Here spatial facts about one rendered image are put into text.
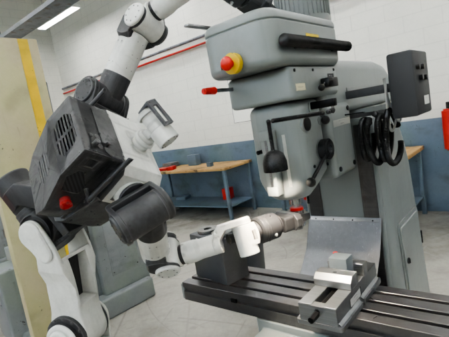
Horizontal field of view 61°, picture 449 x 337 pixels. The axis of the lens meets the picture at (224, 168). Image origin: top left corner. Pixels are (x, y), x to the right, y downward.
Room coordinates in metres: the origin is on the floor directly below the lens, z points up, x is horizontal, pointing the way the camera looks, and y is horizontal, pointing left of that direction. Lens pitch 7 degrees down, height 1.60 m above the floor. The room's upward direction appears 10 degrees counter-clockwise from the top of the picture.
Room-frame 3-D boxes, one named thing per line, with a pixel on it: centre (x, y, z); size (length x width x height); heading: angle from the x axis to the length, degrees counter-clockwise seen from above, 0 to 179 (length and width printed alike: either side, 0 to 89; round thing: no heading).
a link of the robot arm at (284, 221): (1.25, -0.15, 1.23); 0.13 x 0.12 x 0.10; 31
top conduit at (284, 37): (1.22, -0.36, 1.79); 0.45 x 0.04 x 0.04; 139
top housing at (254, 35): (1.31, -0.23, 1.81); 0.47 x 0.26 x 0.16; 139
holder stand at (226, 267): (1.56, 0.09, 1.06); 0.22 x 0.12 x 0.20; 38
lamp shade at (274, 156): (1.11, -0.15, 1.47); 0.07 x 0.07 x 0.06
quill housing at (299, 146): (1.30, -0.23, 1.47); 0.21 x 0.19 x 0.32; 49
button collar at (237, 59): (1.12, -0.07, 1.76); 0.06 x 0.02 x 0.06; 49
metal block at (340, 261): (1.20, -0.33, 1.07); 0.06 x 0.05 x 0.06; 50
